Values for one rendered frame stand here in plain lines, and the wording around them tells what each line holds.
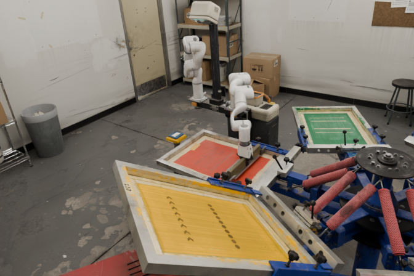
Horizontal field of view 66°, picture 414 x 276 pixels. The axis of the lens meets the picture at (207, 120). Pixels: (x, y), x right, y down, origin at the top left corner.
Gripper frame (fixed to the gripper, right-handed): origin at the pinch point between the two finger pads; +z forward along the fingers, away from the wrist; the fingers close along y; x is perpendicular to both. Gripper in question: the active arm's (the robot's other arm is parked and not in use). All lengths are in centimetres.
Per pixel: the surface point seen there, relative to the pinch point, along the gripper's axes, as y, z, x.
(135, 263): -7, -7, 106
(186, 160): 44.1, 5.8, 12.8
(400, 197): -94, 0, -14
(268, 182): -26.2, -2.1, 15.1
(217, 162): 22.0, 5.8, 3.3
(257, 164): -4.3, 5.9, -10.8
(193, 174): 24.6, 2.7, 28.1
